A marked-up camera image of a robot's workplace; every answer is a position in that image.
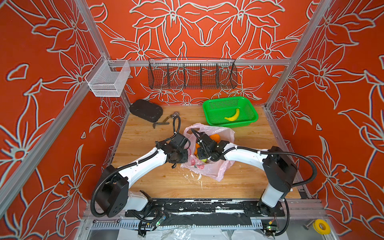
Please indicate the black oval tray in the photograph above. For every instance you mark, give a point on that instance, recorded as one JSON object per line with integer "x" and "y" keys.
{"x": 146, "y": 110}

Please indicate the orange fruit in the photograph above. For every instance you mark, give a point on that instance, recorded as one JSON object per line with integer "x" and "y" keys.
{"x": 216, "y": 138}

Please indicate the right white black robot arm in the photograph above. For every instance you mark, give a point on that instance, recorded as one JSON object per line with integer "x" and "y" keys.
{"x": 280, "y": 170}

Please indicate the yellow tape roll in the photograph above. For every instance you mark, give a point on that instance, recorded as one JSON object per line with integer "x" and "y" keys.
{"x": 321, "y": 227}

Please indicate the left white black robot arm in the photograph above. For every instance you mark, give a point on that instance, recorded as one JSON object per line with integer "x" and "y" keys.
{"x": 112, "y": 193}

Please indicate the yellow banana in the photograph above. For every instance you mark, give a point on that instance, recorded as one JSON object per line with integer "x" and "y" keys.
{"x": 234, "y": 117}

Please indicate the white wire wall basket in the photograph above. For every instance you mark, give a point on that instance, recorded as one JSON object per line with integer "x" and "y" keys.
{"x": 108, "y": 78}

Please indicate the black wire wall basket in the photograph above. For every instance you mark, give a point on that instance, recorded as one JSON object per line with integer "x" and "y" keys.
{"x": 192, "y": 73}

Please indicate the green plastic basket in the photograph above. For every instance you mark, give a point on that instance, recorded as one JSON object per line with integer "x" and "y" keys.
{"x": 217, "y": 109}

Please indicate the metal hand tool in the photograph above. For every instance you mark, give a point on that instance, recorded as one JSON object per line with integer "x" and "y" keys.
{"x": 166, "y": 120}

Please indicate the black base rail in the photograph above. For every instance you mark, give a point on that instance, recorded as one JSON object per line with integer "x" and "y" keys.
{"x": 213, "y": 212}

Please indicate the pink plastic bag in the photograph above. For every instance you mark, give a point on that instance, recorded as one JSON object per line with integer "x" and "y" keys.
{"x": 214, "y": 170}

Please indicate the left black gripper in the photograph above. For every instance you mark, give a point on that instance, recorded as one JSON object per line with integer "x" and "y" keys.
{"x": 185, "y": 156}

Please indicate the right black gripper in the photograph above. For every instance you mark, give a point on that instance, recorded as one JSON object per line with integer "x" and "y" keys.
{"x": 198, "y": 152}

